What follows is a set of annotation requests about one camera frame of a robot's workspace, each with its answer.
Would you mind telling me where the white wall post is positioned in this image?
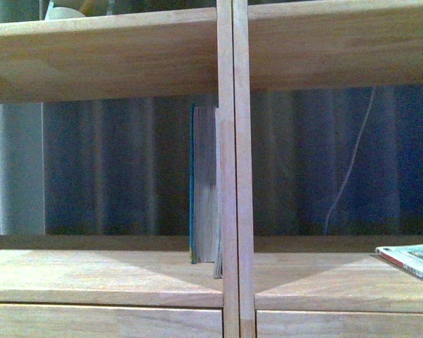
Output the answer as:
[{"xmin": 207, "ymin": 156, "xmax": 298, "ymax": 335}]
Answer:
[{"xmin": 0, "ymin": 104, "xmax": 45, "ymax": 235}]

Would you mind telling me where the thin book beside divider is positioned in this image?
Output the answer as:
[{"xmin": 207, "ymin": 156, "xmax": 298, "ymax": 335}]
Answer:
[{"xmin": 214, "ymin": 107, "xmax": 223, "ymax": 280}]

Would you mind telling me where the blue cover thick book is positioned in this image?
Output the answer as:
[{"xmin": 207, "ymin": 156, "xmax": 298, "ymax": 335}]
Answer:
[{"xmin": 189, "ymin": 104, "xmax": 219, "ymax": 264}]

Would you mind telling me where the white cable behind shelf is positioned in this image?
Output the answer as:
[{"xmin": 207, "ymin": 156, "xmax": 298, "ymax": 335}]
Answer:
[{"xmin": 323, "ymin": 87, "xmax": 376, "ymax": 236}]

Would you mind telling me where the dark blue curtain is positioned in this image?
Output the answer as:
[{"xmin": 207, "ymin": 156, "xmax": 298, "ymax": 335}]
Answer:
[{"xmin": 43, "ymin": 85, "xmax": 423, "ymax": 236}]

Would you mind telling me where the light wooden bookshelf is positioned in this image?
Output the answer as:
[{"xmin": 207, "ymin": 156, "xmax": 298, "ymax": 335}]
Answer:
[{"xmin": 0, "ymin": 1, "xmax": 423, "ymax": 337}]

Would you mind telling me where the red white spine book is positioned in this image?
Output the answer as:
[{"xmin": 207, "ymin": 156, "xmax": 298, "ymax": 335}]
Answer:
[{"xmin": 376, "ymin": 244, "xmax": 423, "ymax": 280}]

